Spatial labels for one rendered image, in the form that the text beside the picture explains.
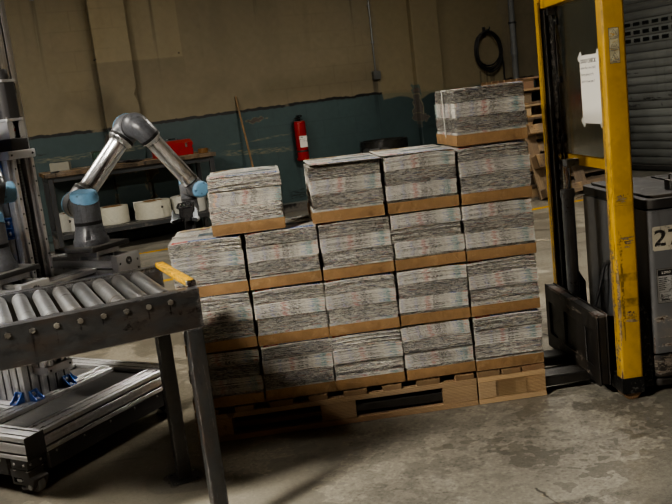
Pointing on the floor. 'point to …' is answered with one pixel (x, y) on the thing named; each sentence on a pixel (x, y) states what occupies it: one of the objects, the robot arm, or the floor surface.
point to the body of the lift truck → (648, 187)
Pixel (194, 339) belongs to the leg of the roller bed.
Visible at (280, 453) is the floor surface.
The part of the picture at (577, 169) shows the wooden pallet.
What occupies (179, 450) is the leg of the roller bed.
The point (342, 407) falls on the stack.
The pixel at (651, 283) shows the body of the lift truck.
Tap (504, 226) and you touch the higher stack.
